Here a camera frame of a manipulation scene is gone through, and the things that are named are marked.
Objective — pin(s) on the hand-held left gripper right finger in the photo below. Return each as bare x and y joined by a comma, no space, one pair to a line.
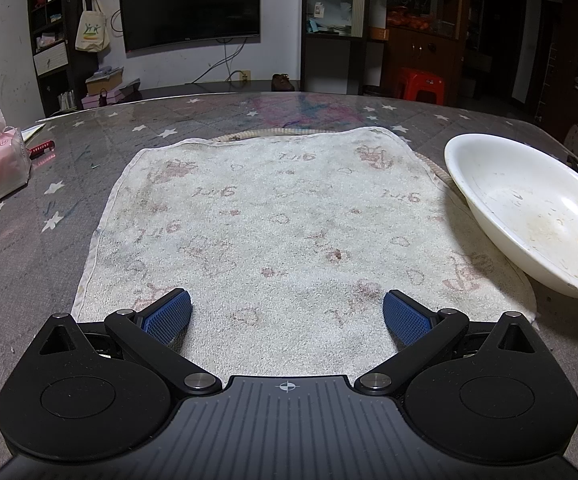
406,315

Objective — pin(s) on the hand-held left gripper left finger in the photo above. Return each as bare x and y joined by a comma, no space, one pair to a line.
169,315

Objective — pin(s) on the white bowl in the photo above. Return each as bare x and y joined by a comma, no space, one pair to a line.
519,200

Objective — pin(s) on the white printed towel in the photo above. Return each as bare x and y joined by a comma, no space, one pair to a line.
279,220

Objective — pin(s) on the beige round placemat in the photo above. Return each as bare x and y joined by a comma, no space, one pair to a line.
434,170

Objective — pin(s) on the grey star-print table cover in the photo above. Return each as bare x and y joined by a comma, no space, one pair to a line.
319,110

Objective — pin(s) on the pink flat boxes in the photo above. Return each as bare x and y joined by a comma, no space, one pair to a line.
109,100

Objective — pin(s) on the paper notebook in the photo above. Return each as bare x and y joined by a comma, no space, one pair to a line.
31,133

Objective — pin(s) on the red plastic stool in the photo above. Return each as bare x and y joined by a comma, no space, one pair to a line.
419,80

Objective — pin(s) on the cardboard box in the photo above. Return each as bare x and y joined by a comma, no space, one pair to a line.
105,81

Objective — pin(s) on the brown wooden cabinet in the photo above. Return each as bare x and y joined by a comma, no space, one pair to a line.
419,55

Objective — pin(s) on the dark cubby bookshelf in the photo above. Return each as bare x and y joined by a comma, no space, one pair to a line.
49,60

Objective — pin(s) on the white tote bag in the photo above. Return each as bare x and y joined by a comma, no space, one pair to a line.
91,35

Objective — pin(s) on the pile of oranges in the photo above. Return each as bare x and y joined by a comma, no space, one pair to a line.
409,20

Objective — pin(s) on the black flat television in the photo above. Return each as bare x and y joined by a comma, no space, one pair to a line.
189,5

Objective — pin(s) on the glass shelf cabinet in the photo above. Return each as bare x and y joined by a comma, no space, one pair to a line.
334,10

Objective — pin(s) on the wall power outlet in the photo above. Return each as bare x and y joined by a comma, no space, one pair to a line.
243,76

